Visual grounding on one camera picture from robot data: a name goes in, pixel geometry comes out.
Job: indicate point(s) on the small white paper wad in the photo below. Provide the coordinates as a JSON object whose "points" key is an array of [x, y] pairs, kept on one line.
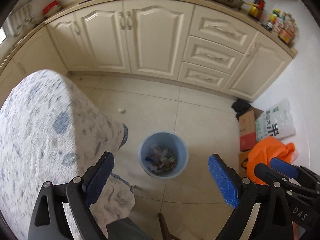
{"points": [[121, 110]]}

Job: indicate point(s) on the orange plastic bag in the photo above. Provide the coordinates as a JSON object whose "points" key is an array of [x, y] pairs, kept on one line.
{"points": [[267, 155]]}

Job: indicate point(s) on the white bowl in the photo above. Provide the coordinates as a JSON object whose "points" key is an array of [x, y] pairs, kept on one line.
{"points": [[55, 13]]}

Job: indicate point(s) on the red plastic container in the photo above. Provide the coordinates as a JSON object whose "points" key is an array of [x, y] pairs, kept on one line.
{"points": [[51, 7]]}

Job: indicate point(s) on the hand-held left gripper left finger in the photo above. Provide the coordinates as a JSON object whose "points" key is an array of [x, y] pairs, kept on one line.
{"points": [[98, 177]]}

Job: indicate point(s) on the brown red cardboard box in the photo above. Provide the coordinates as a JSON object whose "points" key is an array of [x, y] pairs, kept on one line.
{"points": [[247, 130]]}

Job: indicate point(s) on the round table with patterned cloth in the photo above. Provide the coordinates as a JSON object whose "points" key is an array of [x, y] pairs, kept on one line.
{"points": [[37, 130]]}

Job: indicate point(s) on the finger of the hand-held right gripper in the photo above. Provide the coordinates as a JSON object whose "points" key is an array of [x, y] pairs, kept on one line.
{"points": [[282, 165], [266, 173]]}

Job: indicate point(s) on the brown paper bag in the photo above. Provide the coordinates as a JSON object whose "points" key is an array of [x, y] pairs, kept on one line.
{"points": [[243, 163]]}

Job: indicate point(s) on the black cloth bundle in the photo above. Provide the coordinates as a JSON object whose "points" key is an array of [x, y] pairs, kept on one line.
{"points": [[241, 105]]}

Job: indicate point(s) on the cream cabinet drawer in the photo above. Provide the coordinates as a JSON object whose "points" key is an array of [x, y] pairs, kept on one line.
{"points": [[220, 25], [212, 52], [202, 76]]}

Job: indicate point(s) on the cream base cabinets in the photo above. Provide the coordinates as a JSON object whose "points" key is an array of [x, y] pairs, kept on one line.
{"points": [[150, 35]]}

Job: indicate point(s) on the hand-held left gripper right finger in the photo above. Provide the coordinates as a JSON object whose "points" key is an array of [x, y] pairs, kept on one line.
{"points": [[222, 180]]}

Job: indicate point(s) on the cluster of condiment bottles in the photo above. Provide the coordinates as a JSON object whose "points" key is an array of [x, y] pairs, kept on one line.
{"points": [[280, 25]]}

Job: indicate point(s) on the metal utensil rack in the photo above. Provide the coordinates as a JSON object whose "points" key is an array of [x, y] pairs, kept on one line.
{"points": [[23, 5]]}

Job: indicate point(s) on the person's leg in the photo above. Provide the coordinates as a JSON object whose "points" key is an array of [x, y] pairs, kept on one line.
{"points": [[127, 231]]}

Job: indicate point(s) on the white rice bag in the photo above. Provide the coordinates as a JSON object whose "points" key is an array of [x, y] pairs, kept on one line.
{"points": [[277, 122]]}

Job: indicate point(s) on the blue plastic bin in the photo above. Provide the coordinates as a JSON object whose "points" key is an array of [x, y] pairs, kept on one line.
{"points": [[182, 152]]}

